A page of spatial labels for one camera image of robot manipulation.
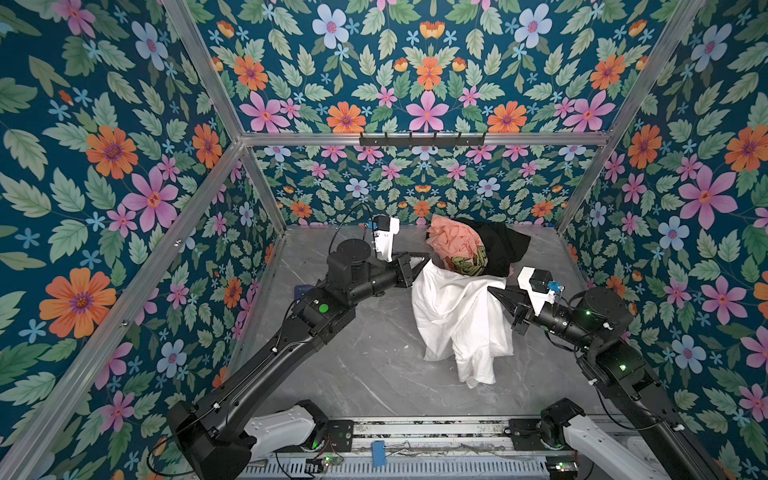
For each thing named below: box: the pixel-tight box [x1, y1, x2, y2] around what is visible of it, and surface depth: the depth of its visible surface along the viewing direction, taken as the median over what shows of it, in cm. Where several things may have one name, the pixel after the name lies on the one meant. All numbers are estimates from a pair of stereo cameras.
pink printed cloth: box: [427, 214, 489, 277], surface depth 106 cm
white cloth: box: [412, 261, 514, 389], surface depth 68 cm
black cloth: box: [454, 218, 531, 277], surface depth 107 cm
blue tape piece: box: [371, 440, 387, 467], surface depth 73 cm
